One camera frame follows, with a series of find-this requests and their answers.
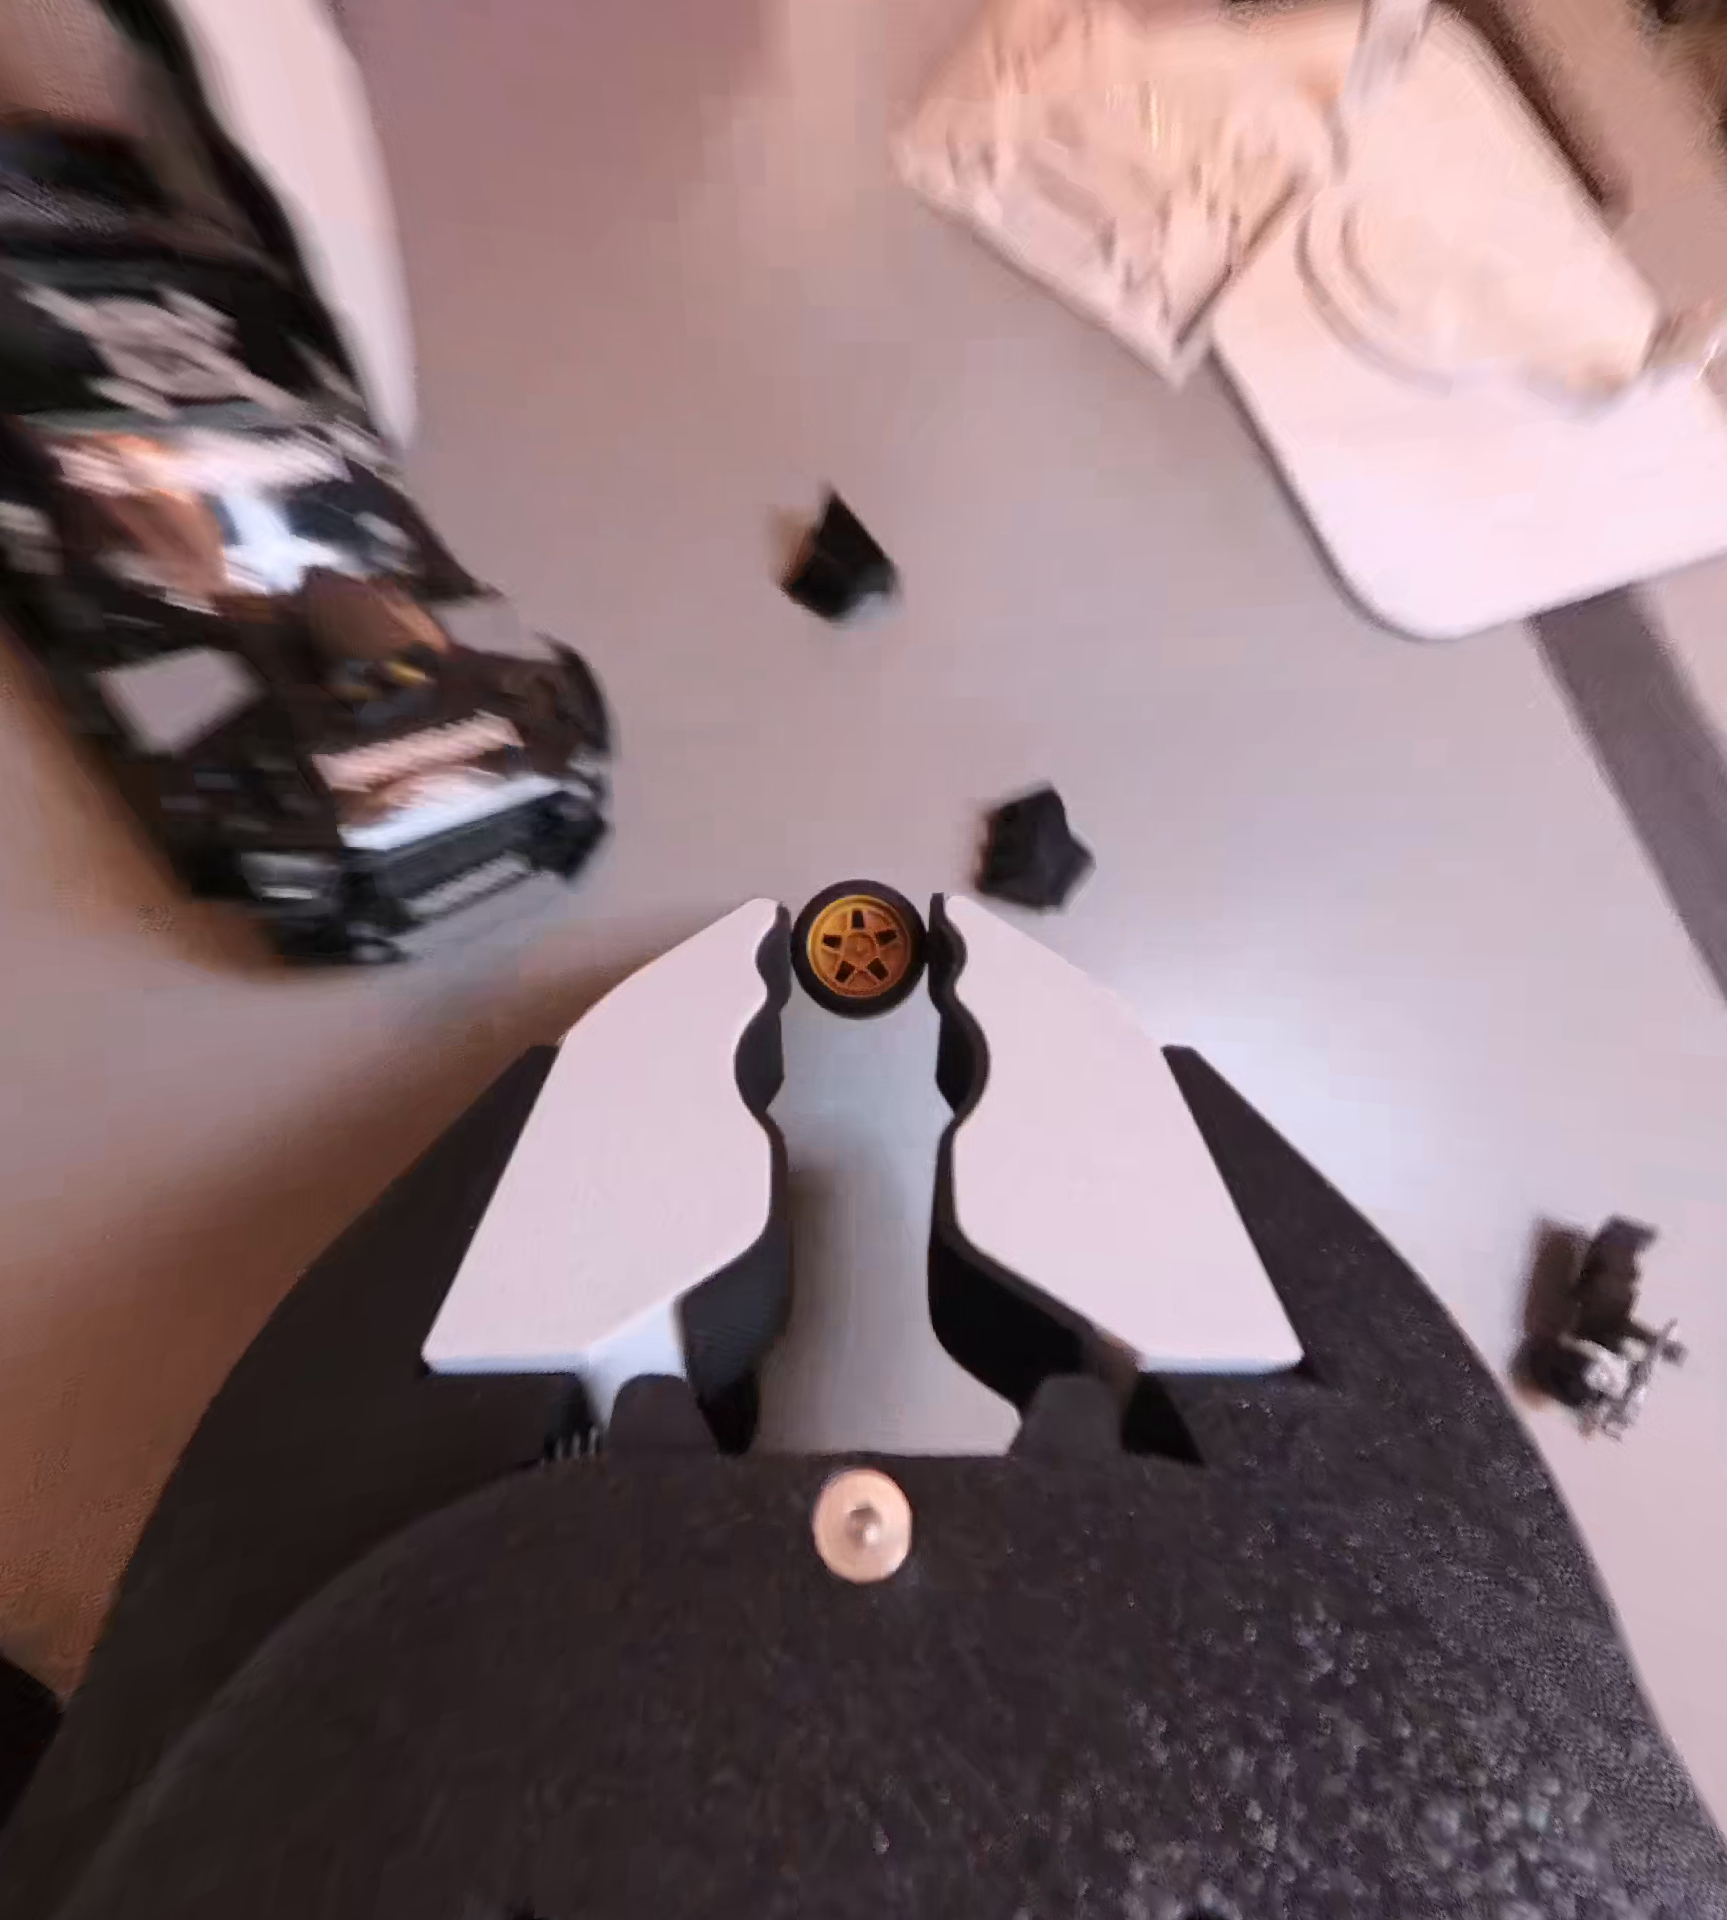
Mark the black lego wheel gold hub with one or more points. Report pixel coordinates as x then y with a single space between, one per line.
858 945

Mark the small black lego piece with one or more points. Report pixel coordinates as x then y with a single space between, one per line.
1592 1320

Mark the white sticker sheet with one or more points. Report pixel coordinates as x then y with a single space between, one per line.
1103 151

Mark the white booklet stand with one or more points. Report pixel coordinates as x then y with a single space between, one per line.
1523 450

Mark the small black lego brick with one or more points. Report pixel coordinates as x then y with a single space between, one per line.
1035 850
837 561

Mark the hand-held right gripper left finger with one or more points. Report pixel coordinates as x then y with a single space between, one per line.
607 1185

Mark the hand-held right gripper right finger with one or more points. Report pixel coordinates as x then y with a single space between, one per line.
1116 1185

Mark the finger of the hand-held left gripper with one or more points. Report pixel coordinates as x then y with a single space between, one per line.
323 182

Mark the black lego car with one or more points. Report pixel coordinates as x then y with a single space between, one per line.
263 662

